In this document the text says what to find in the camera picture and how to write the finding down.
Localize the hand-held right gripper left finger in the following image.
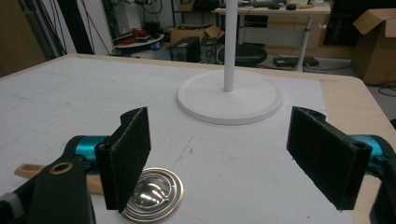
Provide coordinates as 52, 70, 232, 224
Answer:
94, 106, 152, 214

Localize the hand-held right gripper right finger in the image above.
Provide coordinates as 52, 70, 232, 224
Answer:
286, 105, 374, 211

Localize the white table mat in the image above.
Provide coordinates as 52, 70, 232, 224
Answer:
0, 55, 355, 224

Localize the flat black device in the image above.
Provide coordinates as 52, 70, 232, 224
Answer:
273, 55, 320, 68

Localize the white stand with round base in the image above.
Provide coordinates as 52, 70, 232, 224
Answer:
177, 0, 284, 126

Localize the white round side table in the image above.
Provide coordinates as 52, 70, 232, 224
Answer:
113, 33, 165, 50

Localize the large open cardboard box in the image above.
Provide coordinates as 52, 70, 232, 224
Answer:
350, 7, 396, 86

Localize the red tool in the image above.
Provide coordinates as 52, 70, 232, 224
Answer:
116, 27, 151, 45

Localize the black speaker box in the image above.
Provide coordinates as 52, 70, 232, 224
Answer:
168, 35, 202, 63

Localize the black round stool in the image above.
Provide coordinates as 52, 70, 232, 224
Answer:
217, 43, 268, 68

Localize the small open cardboard box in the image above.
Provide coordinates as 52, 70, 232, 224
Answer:
169, 24, 226, 45

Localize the beige desk with white leg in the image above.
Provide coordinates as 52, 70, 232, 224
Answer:
212, 3, 332, 73

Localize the grey metal stand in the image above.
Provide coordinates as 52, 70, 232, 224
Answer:
19, 0, 61, 62

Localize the brown board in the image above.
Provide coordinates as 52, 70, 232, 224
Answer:
0, 0, 47, 78

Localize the black upright post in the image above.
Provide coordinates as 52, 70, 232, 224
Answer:
57, 0, 95, 55

